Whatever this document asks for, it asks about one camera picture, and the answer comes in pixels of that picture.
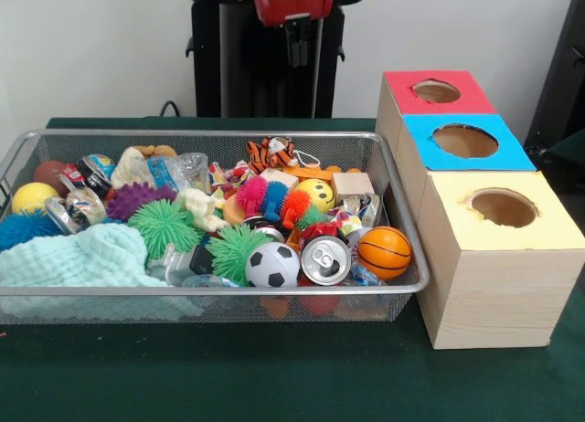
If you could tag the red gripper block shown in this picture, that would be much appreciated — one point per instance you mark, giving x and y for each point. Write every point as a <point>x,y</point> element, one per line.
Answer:
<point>292,4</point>

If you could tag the silver mesh bin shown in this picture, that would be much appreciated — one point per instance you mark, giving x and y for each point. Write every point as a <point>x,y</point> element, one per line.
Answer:
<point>205,290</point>

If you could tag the wooden box with three holes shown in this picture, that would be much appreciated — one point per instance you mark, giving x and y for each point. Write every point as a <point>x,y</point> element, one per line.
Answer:
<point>493,294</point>

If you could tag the orange tiger plush toy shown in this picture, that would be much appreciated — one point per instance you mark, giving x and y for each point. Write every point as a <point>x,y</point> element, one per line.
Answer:
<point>269,153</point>

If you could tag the yellow smiley face ball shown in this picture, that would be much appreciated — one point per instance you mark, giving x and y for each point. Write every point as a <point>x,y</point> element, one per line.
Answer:
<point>317,194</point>

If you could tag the silver soda can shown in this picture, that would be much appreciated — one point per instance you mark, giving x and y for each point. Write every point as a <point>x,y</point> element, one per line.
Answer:
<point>325,260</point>

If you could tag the green spiky ball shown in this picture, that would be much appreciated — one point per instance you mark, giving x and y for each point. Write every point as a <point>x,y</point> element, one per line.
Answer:
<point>162,225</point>
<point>235,253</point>

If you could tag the black and white soccer ball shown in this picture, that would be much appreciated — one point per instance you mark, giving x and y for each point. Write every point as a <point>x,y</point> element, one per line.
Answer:
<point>273,265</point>

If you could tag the orange basketball toy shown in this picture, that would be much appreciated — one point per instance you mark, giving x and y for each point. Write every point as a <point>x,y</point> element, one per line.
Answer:
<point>385,252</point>

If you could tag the black flat panel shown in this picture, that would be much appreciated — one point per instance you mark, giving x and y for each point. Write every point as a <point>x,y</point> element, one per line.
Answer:
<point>566,75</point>

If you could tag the plain yellow ball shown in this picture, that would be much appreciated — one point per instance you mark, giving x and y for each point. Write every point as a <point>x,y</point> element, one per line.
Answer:
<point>33,197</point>

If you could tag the mint green cloth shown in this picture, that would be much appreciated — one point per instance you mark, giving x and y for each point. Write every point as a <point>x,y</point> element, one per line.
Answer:
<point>68,257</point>

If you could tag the blue spiky ball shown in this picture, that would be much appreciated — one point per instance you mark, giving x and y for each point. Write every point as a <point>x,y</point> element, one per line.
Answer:
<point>25,228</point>

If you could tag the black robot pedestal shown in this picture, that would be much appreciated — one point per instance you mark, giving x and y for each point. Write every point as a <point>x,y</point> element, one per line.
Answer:
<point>269,88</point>

